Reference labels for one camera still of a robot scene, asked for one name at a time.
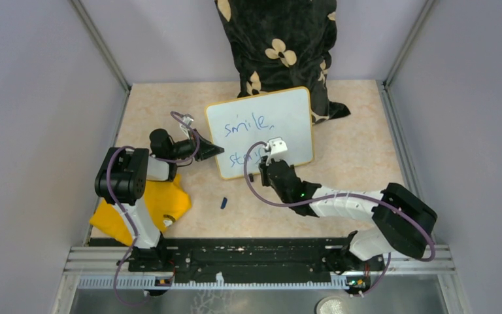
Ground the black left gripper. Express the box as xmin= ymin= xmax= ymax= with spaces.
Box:
xmin=168 ymin=128 xmax=224 ymax=161

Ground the yellow-framed whiteboard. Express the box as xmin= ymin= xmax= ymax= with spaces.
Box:
xmin=205 ymin=87 xmax=314 ymax=180

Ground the blue marker cap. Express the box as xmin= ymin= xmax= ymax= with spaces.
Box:
xmin=220 ymin=197 xmax=227 ymax=209

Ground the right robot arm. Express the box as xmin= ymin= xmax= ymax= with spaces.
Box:
xmin=259 ymin=157 xmax=437 ymax=270

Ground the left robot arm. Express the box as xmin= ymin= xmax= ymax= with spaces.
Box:
xmin=90 ymin=129 xmax=224 ymax=271

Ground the yellow plastic object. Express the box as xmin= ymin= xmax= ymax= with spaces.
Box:
xmin=90 ymin=174 xmax=192 ymax=246

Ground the black floral pillow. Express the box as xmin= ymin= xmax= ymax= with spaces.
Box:
xmin=214 ymin=0 xmax=350 ymax=124

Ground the round metal disc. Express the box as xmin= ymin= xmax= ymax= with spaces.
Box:
xmin=314 ymin=296 xmax=349 ymax=314

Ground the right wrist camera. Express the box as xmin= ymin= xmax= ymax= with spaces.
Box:
xmin=264 ymin=137 xmax=288 ymax=166

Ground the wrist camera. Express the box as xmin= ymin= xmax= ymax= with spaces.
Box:
xmin=179 ymin=114 xmax=193 ymax=139
xmin=264 ymin=137 xmax=288 ymax=166

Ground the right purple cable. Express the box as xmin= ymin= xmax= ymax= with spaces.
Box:
xmin=243 ymin=141 xmax=437 ymax=299

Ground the purple cable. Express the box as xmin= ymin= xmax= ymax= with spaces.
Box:
xmin=243 ymin=141 xmax=437 ymax=299
xmin=103 ymin=111 xmax=201 ymax=307

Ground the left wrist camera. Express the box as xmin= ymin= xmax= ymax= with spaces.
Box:
xmin=179 ymin=114 xmax=193 ymax=139

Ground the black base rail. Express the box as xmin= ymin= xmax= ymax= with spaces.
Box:
xmin=113 ymin=236 xmax=387 ymax=296

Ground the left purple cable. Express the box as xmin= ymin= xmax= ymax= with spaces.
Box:
xmin=103 ymin=111 xmax=201 ymax=307

